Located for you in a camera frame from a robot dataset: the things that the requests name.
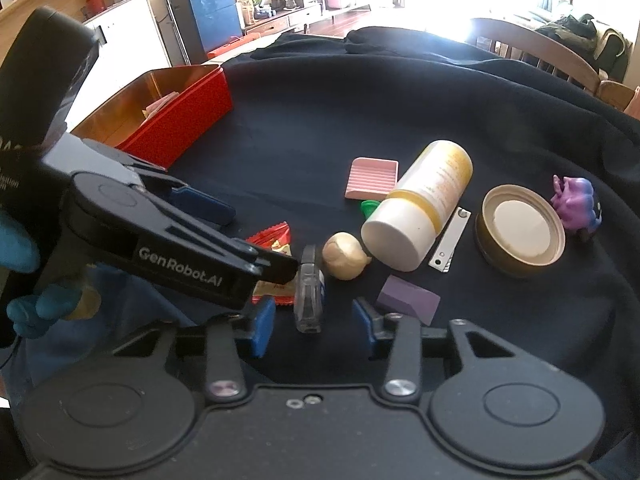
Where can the dark navy cloth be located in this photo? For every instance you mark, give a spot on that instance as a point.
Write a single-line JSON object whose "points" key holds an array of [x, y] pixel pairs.
{"points": [[350, 110]]}

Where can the white and yellow bottle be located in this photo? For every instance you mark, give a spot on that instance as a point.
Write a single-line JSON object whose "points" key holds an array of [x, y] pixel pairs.
{"points": [[400, 225]]}

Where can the pink ribbed soap dish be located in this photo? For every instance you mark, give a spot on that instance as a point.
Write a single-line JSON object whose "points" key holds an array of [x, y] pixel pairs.
{"points": [[367, 177]]}

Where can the person's left hand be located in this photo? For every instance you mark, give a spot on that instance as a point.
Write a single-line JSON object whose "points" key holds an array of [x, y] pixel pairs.
{"points": [[20, 245]]}

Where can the gold jar lid white liner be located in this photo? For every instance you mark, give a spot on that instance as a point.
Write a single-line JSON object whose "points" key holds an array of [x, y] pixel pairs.
{"points": [[520, 225]]}

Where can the purple toy figure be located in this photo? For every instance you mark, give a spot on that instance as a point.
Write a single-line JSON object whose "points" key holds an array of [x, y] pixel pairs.
{"points": [[575, 205]]}

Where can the white cabinet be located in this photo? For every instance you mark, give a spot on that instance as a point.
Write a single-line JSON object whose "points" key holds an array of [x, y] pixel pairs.
{"points": [[130, 40]]}

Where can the black cabinet with blue door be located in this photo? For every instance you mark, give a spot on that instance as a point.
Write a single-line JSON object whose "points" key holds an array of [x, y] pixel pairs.
{"points": [[215, 15]]}

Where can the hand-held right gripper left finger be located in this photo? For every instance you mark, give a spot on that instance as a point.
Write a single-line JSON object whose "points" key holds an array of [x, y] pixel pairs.
{"points": [[260, 332]]}

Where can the flat red tray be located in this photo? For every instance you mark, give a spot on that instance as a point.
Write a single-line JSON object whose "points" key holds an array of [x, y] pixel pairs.
{"points": [[227, 50]]}

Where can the pink item in box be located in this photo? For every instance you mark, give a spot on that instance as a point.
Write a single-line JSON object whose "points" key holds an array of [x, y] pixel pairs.
{"points": [[157, 106]]}

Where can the pile of dark clothes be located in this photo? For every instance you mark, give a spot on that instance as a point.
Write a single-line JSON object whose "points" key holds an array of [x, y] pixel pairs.
{"points": [[580, 32]]}

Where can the red storage box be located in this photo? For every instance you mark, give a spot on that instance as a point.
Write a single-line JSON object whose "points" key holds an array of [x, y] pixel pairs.
{"points": [[200, 110]]}

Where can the small green plastic piece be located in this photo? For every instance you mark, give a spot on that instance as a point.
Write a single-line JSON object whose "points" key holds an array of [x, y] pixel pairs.
{"points": [[370, 207]]}

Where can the low wooden sideboard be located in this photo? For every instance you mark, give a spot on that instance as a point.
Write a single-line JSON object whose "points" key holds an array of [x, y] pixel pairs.
{"points": [[285, 19]]}

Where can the purple wedge block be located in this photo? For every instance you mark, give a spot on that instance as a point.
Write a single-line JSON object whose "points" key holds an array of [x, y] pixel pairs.
{"points": [[410, 300]]}

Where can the red snack packet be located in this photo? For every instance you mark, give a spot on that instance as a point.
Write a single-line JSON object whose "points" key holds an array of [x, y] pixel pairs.
{"points": [[272, 237]]}

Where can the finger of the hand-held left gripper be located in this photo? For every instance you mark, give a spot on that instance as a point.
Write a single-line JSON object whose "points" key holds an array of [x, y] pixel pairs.
{"points": [[200, 260], [210, 207]]}

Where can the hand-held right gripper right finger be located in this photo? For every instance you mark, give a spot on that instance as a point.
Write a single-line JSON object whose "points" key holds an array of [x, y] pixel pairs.
{"points": [[364, 327]]}

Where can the clear plastic dispenser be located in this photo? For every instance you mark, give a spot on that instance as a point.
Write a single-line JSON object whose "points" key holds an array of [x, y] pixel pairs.
{"points": [[307, 302]]}

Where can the garlic bulb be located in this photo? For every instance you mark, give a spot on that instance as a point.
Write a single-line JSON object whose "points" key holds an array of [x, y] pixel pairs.
{"points": [[342, 255]]}

